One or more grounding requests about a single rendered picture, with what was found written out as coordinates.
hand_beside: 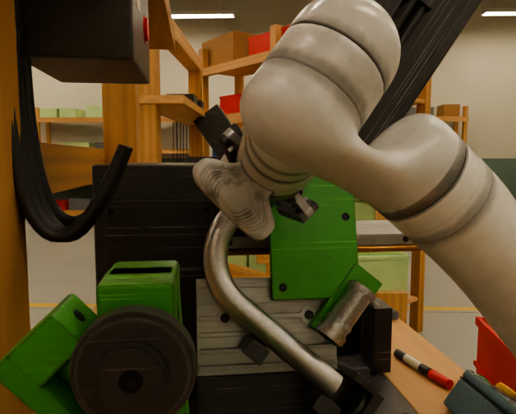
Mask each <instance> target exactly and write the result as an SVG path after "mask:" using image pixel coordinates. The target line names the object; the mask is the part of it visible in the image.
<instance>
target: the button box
mask: <svg viewBox="0 0 516 414"><path fill-rule="evenodd" d="M460 378H462V379H459V380H458V382H457V384H456V385H455V386H454V387H453V389H452V390H451V392H450V393H449V395H448V396H447V398H446V399H445V400H444V405H445V406H446V407H447V408H448V409H449V410H450V411H451V412H452V413H453V414H516V404H515V403H514V402H512V401H511V400H510V399H512V400H514V399H513V398H511V397H510V396H509V395H508V394H506V393H505V394H506V395H507V396H505V395H504V394H502V393H501V392H500V391H499V390H497V389H496V388H494V387H493V385H491V384H490V383H488V382H487V381H485V380H484V379H483V378H482V377H480V376H479V375H478V374H477V373H474V372H473V371H472V370H465V371H464V373H463V377H462V376H460ZM514 401H515V400H514ZM515 402H516V401H515Z"/></svg>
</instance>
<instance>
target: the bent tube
mask: <svg viewBox="0 0 516 414"><path fill-rule="evenodd" d="M236 230H237V226H236V225H235V224H234V223H233V222H232V221H231V220H230V219H229V218H228V217H227V216H226V215H225V214H224V213H223V212H222V211H221V210H220V211H219V213H218V214H217V215H216V217H215V218H214V220H213V222H212V224H211V225H210V228H209V230H208V232H207V235H206V238H205V244H204V250H203V267H204V272H205V279H206V282H207V284H208V287H209V289H210V291H211V293H212V295H213V297H214V299H215V300H216V301H217V302H218V304H219V305H220V306H221V308H222V309H223V310H224V311H225V312H226V313H227V314H228V315H230V316H231V317H232V318H233V319H234V320H236V321H237V322H238V323H239V324H240V325H241V326H242V327H243V328H245V329H246V330H247V331H249V332H250V333H251V334H252V335H254V336H255V337H256V338H257V339H259V340H260V341H261V342H262V343H263V344H264V345H266V347H268V348H269V349H270V350H271V351H272V352H274V353H275V354H276V355H277V356H279V357H280V358H281V359H282V360H284V361H285V362H286V363H287V364H289V365H290V366H291V367H292V368H293V369H294V370H295V371H296V372H298V373H299V374H300V375H301V376H303V377H304V378H305V379H306V380H308V381H309V382H310V383H311V384H313V385H314V386H315V387H316V388H317V389H319V390H320V391H321V392H322V393H323V394H324V395H325V396H326V397H330V396H332V395H333V394H334V393H335V392H336V391H337V390H338V388H339V386H340V385H341V383H342V381H343V377H342V376H341V374H339V373H338V372H337V371H336V370H334V369H333V368H332V367H331V366H329V365H328V364H327V363H326V362H325V361H323V360H322V359H321V358H320V357H318V356H317V355H316V354H315V353H314V352H313V351H312V350H311V349H309V348H308V347H307V346H306V345H304V344H303V343H302V342H301V341H299V340H298V339H297V338H295V337H294V336H293V335H292V334H291V333H289V332H288V331H287V330H286V329H285V328H284V327H283V326H282V325H280V324H279V323H278V322H277V321H275V320H274V319H273V318H272V317H270V316H269V315H268V314H267V313H265V312H264V311H263V310H262V309H261V308H260V307H258V305H256V304H255V303H254V302H253V301H251V300H250V299H249V298H248V297H246V296H245V295H244V294H243V293H242V292H241V291H240V290H239V289H238V287H237V286H236V284H235V282H234V281H233V279H232V276H231V274H230V271H229V267H228V248H229V244H230V241H231V239H232V237H233V234H234V233H235V231H236Z"/></svg>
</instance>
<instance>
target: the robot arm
mask: <svg viewBox="0 0 516 414"><path fill-rule="evenodd" d="M400 54H401V46H400V39H399V33H398V31H397V29H396V26H395V24H394V22H393V20H392V19H391V17H390V16H389V14H388V12H387V11H386V10H385V9H384V8H383V7H382V6H381V5H380V4H378V3H377V2H375V1H374V0H313V1H312V2H310V3H309V4H308V5H307V6H305V7H304V8H303V9H302V10H301V11H300V13H299V14H298V15H297V16H296V18H295V19H294V20H293V22H292V24H291V25H290V26H289V27H288V29H287V30H286V31H285V33H284V34H283V36H282V37H281V39H280V40H279V41H278V43H277V44H276V45H275V46H274V48H273V49H272V51H271V52H270V54H269V55H268V56H267V58H266V59H265V60H264V61H263V63H262V64H261V65H260V67H259V68H258V70H257V71H256V73H255V74H254V75H253V77H252V78H251V79H250V81H249V82H248V83H247V85H246V87H245V89H244V90H243V92H242V96H241V98H240V114H241V118H242V123H243V125H244V127H245V129H246V130H245V131H244V133H243V134H242V131H241V129H240V127H239V126H238V125H237V124H235V123H233V124H232V125H231V126H230V127H229V128H228V129H227V130H226V131H225V132H224V133H223V134H222V135H221V136H220V137H219V138H218V140H219V143H220V144H221V146H222V148H223V151H224V153H225V155H226V157H227V159H228V161H229V163H227V162H224V161H221V160H217V159H211V158H204V159H202V160H200V161H199V162H198V163H197V164H196V165H195V166H194V168H193V170H192V174H193V179H194V182H195V183H196V185H197V186H198V187H199V188H200V189H201V191H202V192H203V193H204V194H205V195H206V196H207V197H208V198H209V199H210V200H211V201H212V202H213V203H214V204H215V205H216V206H217V207H218V208H219V209H220V210H221V211H222V212H223V213H224V214H225V215H226V216H227V217H228V218H229V219H230V220H231V221H232V222H233V223H234V224H235V225H236V226H237V227H238V228H239V229H240V230H242V231H243V232H244V233H245V234H246V235H247V236H248V237H250V238H251V239H253V240H256V241H261V240H264V239H265V238H267V237H268V236H269V235H270V234H271V233H272V232H273V230H274V216H273V213H272V210H271V208H272V207H273V206H274V205H277V206H278V208H277V210H278V213H279V214H281V215H283V216H284V217H287V218H290V219H293V220H296V221H298V222H300V223H305V222H306V221H307V220H308V219H309V218H310V217H311V216H312V215H313V214H314V213H315V212H316V211H317V210H318V209H319V205H318V204H317V203H316V202H315V201H313V200H308V199H307V197H306V196H304V197H302V194H303V187H304V186H305V185H306V184H307V183H308V182H309V181H310V180H311V179H312V178H313V177H314V176H316V177H318V178H321V179H323V180H325V181H327V182H330V183H332V184H334V185H336V186H337V187H339V188H341V189H343V190H345V191H347V192H349V193H350V194H352V195H354V196H356V197H357V198H359V199H360V200H363V201H364V202H366V203H367V204H368V205H370V206H371V207H373V208H374V209H375V210H377V211H378V212H379V213H380V214H381V215H383V216H384V217H385V218H386V219H387V220H388V221H389V222H391V223H392V224H393V225H394V226H395V227H396V228H397V229H398V230H399V231H400V232H401V233H403V234H404V235H405V236H406V237H407V238H408V239H410V240H411V241H412V242H413V243H414V244H415V245H417V246H418V247H419V248H420V249H421V250H423V251H424V252H425V253H426V254H427V255H428V256H430V257H431V258H432V259H433V260H434V261H435V262H436V263H437V264H438V265H439V266H440V267H441V268H442V269H443V270H444V271H445V272H446V273H447V274H448V275H449V276H450V277H451V278H452V280H453V281H454V282H455V283H456V284H457V285H458V286H459V288H460V289H461V290H462V291H463V292H464V294H465V295H466V296H467V297H468V299H469V300H470V301H471V302H472V304H473V305H474V306H475V307H476V308H477V309H478V311H479V312H480V313H481V315H482V316H483V317H484V319H485V320H486V322H487V323H488V324H489V325H490V326H491V327H492V328H493V330H494V331H495V332H496V334H497V335H498V336H499V337H500V339H501V340H502V341H503V343H504V344H505V345H506V347H507V348H508V349H509V350H510V351H511V352H512V354H513V355H514V357H515V358H516V199H514V197H513V195H512V194H511V193H510V191H509V190H508V188H507V187H506V186H505V184H504V183H503V182H502V181H501V180H500V179H499V178H498V177H497V176H496V174H495V173H494V172H493V171H492V170H491V169H490V168H489V167H488V166H487V165H486V163H485V162H484V161H483V160H482V159H481V158H480V157H479V156H478V155H477V154H476V153H475V152H474V151H473V150H472V149H471V148H470V147H469V146H468V145H467V144H466V143H465V142H464V141H463V140H462V139H461V138H460V137H459V135H458V134H457V133H456V132H455V131H454V130H453V129H452V128H451V127H450V126H448V125H447V124H446V123H445V122H443V121H442V120H441V119H439V118H438V117H436V116H433V115H430V114H427V113H416V114H413V115H409V116H407V117H404V118H402V119H400V120H398V121H397V122H395V123H394V124H392V125H391V126H389V127H388V128H387V129H386V130H384V131H383V132H382V133H381V134H380V135H379V136H377V137H376V138H375V139H374V140H373V141H372V142H371V143H370V144H369V145H367V144H366V143H365V142H363V141H362V139H361V138H360V137H359V136H358V133H359V131H360V130H361V128H362V126H363V125H364V123H365V122H366V120H367V118H368V117H369V116H370V115H371V113H372V111H373V110H374V108H375V106H376V105H377V104H378V103H379V101H380V99H381V97H382V96H383V95H384V93H385V91H386V90H387V89H388V87H389V85H390V84H391V82H392V80H393V78H394V77H395V74H396V72H397V70H398V68H399V62H400Z"/></svg>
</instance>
